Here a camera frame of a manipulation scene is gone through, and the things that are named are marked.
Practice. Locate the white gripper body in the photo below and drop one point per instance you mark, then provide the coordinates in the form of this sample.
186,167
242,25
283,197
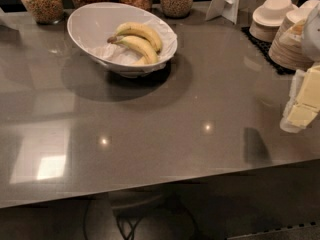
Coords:
312,37

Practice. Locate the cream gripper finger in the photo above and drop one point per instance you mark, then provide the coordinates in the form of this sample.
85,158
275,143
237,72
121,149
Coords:
301,116
309,93

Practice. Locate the yellow banana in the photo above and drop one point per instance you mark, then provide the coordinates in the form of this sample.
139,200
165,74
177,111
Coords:
137,44
140,30

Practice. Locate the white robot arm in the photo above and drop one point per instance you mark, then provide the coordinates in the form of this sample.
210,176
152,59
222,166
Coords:
310,36

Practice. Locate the white oval bowl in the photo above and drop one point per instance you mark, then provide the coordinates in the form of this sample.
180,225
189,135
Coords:
91,25

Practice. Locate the black rubber mat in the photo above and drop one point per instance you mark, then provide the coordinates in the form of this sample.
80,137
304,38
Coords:
264,47

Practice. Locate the rear stack paper bowls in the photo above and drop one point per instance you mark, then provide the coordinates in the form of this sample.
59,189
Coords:
267,19

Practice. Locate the white paper liner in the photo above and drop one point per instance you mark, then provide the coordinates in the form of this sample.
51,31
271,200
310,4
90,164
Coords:
120,54

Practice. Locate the left glass cereal jar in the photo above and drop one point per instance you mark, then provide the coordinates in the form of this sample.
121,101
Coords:
45,11

